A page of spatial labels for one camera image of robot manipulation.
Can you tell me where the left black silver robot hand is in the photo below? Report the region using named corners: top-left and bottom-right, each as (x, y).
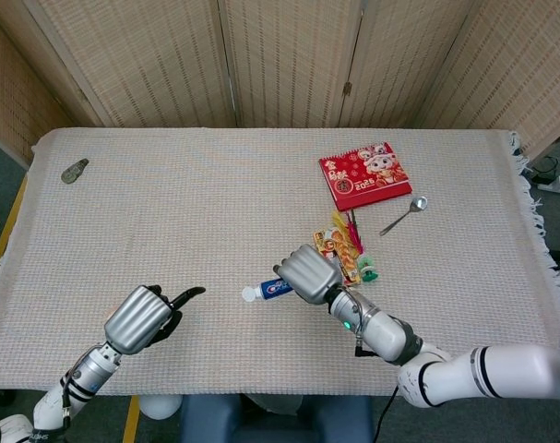
top-left (102, 284), bottom-right (207, 356)

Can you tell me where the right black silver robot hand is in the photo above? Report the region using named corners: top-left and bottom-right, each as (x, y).
top-left (272, 244), bottom-right (344, 305)

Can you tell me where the blue white toothpaste tube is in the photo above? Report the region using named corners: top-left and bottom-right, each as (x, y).
top-left (241, 276), bottom-right (293, 304)

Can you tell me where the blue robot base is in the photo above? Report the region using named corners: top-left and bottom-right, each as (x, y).
top-left (180, 395), bottom-right (375, 443)

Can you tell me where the yellow red snack packet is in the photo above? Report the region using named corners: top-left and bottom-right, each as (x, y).
top-left (313, 229), bottom-right (363, 288)

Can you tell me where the feather shuttlecock with green base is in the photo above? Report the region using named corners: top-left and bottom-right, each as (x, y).
top-left (330, 210), bottom-right (381, 283)

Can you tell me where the white round ball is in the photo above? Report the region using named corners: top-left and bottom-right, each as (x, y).
top-left (138, 395), bottom-right (183, 421)

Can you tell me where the yellow floor tape strip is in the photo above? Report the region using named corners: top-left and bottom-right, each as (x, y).
top-left (122, 395), bottom-right (142, 443)
top-left (0, 174), bottom-right (30, 301)

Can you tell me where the red desk calendar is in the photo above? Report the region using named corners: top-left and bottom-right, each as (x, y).
top-left (318, 141), bottom-right (414, 212)

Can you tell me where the beige woven tablecloth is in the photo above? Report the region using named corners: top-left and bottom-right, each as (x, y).
top-left (0, 126), bottom-right (560, 398)

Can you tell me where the metal spoon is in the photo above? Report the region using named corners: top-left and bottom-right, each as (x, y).
top-left (378, 196), bottom-right (429, 237)

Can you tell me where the grey-green stone figure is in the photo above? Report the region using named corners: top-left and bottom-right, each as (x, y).
top-left (60, 158), bottom-right (89, 186)

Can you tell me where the woven folding screen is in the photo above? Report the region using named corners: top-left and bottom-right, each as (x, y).
top-left (0, 0), bottom-right (560, 167)

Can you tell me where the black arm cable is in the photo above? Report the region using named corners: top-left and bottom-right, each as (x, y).
top-left (354, 339), bottom-right (399, 443)

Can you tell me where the black floor cable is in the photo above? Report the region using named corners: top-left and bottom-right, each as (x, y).
top-left (528, 155), bottom-right (560, 185)

